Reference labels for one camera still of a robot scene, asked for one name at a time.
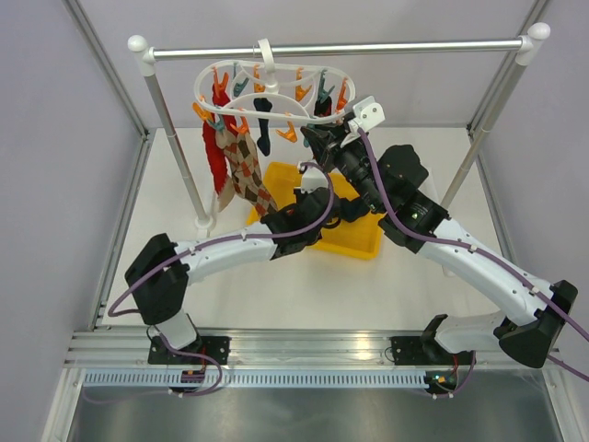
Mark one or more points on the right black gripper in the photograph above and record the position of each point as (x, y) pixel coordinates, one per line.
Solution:
(327, 140)

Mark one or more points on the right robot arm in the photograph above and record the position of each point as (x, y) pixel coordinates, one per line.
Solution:
(531, 311)

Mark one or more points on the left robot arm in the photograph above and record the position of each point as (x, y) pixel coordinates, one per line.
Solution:
(163, 270)

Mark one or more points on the black sock at rear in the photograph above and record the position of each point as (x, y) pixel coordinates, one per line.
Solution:
(323, 108)

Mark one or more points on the small navy sock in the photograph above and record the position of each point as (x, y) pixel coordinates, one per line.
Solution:
(263, 142)

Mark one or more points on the brown argyle sock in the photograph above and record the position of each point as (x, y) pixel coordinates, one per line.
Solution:
(242, 155)

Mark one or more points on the beige argyle sock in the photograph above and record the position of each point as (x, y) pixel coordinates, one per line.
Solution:
(226, 189)

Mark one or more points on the yellow plastic tray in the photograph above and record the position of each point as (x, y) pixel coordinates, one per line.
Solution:
(360, 239)

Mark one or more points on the red sock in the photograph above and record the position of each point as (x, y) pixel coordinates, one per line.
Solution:
(215, 154)

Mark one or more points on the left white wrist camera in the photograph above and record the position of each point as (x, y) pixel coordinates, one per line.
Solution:
(312, 177)

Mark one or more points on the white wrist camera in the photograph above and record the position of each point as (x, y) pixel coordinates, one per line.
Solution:
(312, 177)
(365, 114)

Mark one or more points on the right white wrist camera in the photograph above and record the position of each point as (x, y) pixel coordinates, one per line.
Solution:
(365, 114)

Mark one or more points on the white sock hanger frame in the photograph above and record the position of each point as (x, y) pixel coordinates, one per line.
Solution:
(292, 89)

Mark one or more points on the silver clothes rail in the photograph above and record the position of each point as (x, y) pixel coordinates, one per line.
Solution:
(525, 47)

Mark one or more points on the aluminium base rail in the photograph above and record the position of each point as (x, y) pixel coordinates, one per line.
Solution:
(127, 347)

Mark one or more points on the white slotted cable duct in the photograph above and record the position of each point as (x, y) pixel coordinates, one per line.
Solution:
(257, 378)

